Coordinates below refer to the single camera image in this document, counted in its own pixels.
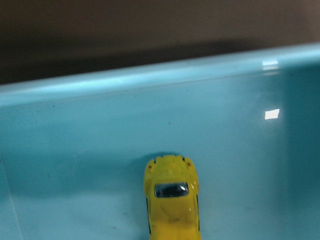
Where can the yellow beetle toy car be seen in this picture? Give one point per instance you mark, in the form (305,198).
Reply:
(171,189)

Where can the light blue plastic bin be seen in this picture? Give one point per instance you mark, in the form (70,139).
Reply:
(73,149)

